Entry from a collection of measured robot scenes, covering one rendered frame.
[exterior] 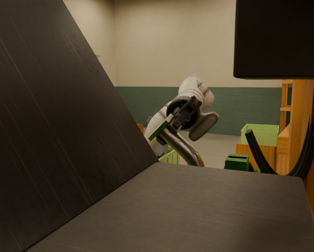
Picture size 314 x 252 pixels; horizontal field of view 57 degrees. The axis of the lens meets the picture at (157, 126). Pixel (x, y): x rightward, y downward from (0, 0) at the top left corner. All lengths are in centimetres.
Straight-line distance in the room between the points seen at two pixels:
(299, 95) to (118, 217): 81
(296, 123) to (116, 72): 866
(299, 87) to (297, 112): 8
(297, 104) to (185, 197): 74
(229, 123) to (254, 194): 754
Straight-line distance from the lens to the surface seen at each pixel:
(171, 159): 167
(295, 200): 30
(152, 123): 82
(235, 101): 774
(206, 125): 70
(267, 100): 758
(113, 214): 25
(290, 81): 686
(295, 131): 99
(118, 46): 947
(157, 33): 873
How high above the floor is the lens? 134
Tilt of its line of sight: 8 degrees down
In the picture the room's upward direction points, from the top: straight up
